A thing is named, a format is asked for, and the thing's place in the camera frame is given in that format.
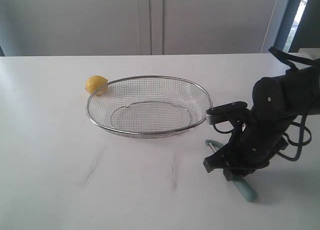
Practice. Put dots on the yellow lemon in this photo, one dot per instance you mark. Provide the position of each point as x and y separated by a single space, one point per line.
94 83

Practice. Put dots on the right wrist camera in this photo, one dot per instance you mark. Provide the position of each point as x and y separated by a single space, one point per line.
234 111

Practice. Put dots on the oval wire mesh basket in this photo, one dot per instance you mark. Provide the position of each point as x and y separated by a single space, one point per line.
148 106

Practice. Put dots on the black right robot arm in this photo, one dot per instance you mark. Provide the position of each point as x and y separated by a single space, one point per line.
295 93

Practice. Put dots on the teal handled peeler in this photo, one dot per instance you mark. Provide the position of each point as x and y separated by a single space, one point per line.
241 184

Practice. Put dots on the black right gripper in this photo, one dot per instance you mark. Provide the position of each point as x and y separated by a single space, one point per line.
253 148

